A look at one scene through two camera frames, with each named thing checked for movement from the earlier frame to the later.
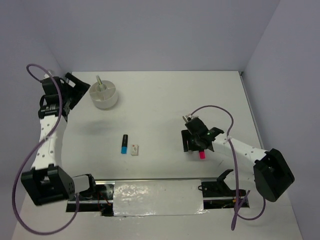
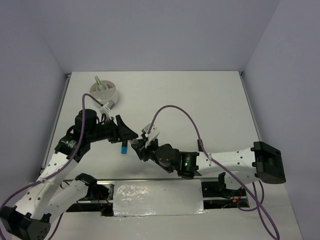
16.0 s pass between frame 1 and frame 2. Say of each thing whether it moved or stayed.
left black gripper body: moved
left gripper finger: moved
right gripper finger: moved
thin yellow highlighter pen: stayed
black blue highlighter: stayed
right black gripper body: moved
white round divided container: stayed
